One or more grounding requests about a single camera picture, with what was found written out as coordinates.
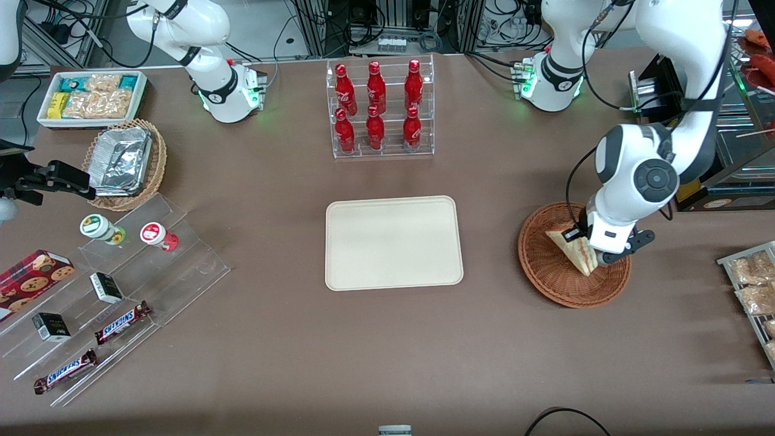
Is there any white plastic snack bin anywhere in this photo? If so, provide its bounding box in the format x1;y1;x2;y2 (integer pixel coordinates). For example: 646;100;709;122
36;70;149;131

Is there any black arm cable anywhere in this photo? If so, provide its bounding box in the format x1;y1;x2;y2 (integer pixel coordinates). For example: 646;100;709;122
565;145;600;234

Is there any red food item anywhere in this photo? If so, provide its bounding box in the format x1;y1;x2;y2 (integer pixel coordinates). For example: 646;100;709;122
742;27;775;50
748;54;775;91

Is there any clear acrylic stepped shelf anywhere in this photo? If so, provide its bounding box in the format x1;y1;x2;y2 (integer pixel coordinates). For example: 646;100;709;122
0;193;231;408

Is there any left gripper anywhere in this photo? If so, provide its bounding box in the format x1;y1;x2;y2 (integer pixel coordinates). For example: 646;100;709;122
569;212;635;269

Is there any clear acrylic bottle rack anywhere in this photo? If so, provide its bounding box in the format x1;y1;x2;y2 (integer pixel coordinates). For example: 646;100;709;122
326;54;435;160

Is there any red tartan cookie box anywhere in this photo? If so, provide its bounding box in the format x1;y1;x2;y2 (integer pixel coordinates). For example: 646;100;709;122
0;249;76;323

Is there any red cola bottle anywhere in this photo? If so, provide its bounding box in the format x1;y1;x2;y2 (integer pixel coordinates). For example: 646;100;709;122
366;61;387;113
334;108;356;154
366;105;386;151
403;106;422;151
334;63;358;116
404;59;424;110

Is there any brown wicker basket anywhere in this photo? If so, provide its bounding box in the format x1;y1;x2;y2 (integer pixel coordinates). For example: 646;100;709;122
518;202;632;309

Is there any red lid jar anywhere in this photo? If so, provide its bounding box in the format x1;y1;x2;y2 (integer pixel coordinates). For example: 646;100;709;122
140;222;180;253

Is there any cream plastic tray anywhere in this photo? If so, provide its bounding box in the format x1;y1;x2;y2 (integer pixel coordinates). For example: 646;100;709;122
325;195;465;292

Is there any green lid jar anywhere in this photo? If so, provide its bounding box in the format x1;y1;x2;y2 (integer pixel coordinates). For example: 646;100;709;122
79;214;127;246

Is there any small black carton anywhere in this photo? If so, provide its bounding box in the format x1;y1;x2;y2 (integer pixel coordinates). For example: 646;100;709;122
31;312;72;343
90;272;124;305

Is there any triangular sandwich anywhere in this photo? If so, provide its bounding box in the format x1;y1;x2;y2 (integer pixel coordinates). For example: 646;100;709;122
546;226;601;277

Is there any clear snack bag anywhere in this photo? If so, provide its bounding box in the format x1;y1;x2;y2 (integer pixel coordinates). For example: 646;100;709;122
97;88;134;119
62;91;101;119
85;73;122;93

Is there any black looped table cable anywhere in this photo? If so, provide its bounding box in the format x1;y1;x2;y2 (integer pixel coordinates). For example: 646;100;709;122
524;407;612;436

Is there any black box device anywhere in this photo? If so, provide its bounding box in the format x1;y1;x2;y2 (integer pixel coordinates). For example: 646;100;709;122
628;53;688;119

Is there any grey metal snack rack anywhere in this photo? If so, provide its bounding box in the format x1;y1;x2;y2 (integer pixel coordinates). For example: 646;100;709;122
717;241;775;371

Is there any Snickers chocolate bar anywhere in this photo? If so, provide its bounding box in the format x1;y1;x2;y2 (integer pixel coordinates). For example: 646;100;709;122
94;301;153;346
33;348;98;395

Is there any light wicker basket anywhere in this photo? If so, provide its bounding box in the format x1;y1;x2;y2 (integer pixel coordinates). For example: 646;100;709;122
82;118;168;213

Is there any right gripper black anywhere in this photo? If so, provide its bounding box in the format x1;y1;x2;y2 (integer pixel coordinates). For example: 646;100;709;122
0;140;97;203

